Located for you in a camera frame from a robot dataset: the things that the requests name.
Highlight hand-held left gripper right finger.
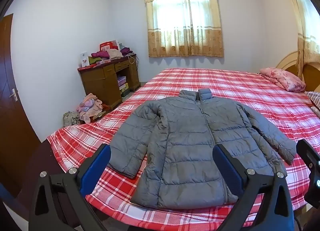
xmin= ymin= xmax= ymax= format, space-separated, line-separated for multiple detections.
xmin=212 ymin=143 xmax=295 ymax=231

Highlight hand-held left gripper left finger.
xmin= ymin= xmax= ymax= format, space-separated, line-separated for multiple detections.
xmin=29 ymin=143 xmax=112 ymax=231

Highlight grey puffer jacket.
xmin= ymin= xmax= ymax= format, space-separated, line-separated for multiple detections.
xmin=107 ymin=89 xmax=297 ymax=209

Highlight pile of pink clothes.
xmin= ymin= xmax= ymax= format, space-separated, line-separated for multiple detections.
xmin=76 ymin=93 xmax=110 ymax=124

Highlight grey green cloth bundle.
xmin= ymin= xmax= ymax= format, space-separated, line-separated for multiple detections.
xmin=62 ymin=111 xmax=81 ymax=127

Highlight striped pillow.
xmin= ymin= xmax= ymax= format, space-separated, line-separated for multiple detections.
xmin=304 ymin=91 xmax=320 ymax=118

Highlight bed with red plaid sheet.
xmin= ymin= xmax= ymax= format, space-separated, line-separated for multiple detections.
xmin=47 ymin=68 xmax=320 ymax=229

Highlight brown wooden desk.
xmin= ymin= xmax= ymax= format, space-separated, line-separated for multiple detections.
xmin=77 ymin=53 xmax=141 ymax=110

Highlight boxes under desk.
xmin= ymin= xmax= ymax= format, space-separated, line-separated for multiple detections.
xmin=117 ymin=76 xmax=130 ymax=97

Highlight brown wooden door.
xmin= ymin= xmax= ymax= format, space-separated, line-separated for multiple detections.
xmin=0 ymin=13 xmax=42 ymax=199

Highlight pink floral pillow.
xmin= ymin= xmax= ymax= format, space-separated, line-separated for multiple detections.
xmin=259 ymin=67 xmax=307 ymax=92

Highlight white printed box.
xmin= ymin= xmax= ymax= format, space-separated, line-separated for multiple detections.
xmin=80 ymin=51 xmax=90 ymax=68

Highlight wooden bed headboard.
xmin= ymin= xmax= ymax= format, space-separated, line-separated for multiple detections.
xmin=276 ymin=52 xmax=320 ymax=94

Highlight magenta folded garment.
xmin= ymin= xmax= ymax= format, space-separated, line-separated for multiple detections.
xmin=91 ymin=50 xmax=110 ymax=59

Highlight red cardboard box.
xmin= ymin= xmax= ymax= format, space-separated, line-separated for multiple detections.
xmin=99 ymin=39 xmax=120 ymax=52

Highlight beige patterned side curtain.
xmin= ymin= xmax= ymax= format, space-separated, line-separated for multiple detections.
xmin=280 ymin=0 xmax=320 ymax=79

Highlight beige window curtain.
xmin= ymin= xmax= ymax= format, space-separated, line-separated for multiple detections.
xmin=145 ymin=0 xmax=224 ymax=58

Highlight white cable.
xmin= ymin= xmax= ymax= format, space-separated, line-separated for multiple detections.
xmin=127 ymin=54 xmax=139 ymax=67

